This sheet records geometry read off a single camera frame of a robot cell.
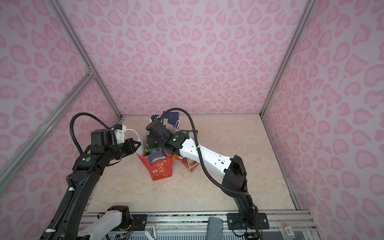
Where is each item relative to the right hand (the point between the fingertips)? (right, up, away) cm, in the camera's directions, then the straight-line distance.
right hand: (151, 136), depth 75 cm
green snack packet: (-4, -8, +7) cm, 11 cm away
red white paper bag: (+4, -15, +2) cm, 15 cm away
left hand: (-4, -2, -3) cm, 5 cm away
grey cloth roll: (+31, -42, -6) cm, 53 cm away
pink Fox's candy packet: (+19, -18, +15) cm, 30 cm away
